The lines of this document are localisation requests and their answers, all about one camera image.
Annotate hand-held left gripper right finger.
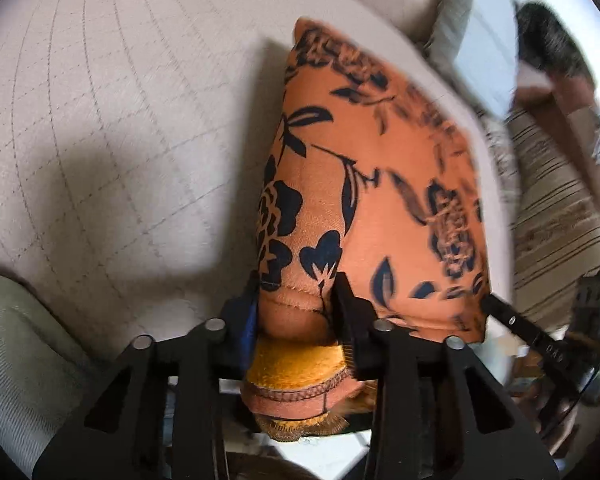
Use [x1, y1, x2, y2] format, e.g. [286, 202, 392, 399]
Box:
[330, 271, 561, 480]

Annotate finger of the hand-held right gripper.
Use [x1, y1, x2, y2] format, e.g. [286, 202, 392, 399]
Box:
[482, 294, 586, 391]

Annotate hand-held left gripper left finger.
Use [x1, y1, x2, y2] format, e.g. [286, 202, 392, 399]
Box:
[31, 270, 261, 480]

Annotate orange floral blouse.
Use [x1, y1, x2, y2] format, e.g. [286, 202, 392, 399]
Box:
[242, 17, 493, 443]

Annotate pink brown clothing pile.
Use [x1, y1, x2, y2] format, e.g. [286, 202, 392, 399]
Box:
[515, 65, 600, 201]

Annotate pink quilted bed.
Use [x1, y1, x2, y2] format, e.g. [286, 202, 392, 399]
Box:
[0, 0, 516, 361]

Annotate dark fur garment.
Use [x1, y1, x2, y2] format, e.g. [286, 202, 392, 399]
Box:
[512, 2, 596, 78]

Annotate light blue pillow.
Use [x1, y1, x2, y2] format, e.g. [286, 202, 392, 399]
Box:
[422, 0, 526, 121]

